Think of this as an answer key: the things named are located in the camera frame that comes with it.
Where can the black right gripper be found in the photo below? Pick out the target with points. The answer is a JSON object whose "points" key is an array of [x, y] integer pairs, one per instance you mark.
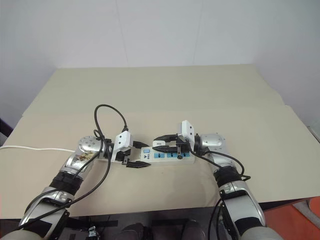
{"points": [[182, 148]]}

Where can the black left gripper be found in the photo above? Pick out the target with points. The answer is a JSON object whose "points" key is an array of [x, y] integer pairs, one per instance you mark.
{"points": [[125, 158]]}

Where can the white charger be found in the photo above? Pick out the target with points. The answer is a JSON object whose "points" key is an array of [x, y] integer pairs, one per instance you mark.
{"points": [[158, 143]]}

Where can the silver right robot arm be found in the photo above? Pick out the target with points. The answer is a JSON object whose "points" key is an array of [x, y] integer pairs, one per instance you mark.
{"points": [[212, 141]]}

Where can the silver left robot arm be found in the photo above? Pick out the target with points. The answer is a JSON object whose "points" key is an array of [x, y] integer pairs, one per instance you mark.
{"points": [[87, 146]]}

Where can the white power strip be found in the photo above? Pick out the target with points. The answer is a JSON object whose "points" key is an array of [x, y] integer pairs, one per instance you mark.
{"points": [[170, 161]]}

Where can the dark rounded shape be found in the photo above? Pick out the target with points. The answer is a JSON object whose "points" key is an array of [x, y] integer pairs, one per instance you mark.
{"points": [[195, 230], [135, 231]]}

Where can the small white connector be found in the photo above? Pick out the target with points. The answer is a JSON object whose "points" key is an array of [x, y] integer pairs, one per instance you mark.
{"points": [[92, 231]]}

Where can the purple object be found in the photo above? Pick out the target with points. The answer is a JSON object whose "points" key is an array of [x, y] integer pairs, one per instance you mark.
{"points": [[3, 128]]}

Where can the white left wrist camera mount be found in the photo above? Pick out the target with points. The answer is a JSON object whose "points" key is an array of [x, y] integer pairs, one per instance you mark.
{"points": [[122, 141]]}

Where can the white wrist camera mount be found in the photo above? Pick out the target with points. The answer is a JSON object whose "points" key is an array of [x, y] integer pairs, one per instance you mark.
{"points": [[122, 141], [187, 128]]}

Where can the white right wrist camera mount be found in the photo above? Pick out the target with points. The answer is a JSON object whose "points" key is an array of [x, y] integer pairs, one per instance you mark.
{"points": [[187, 128]]}

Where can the grey curved frame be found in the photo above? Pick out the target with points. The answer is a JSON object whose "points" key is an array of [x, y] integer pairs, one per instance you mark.
{"points": [[308, 208]]}

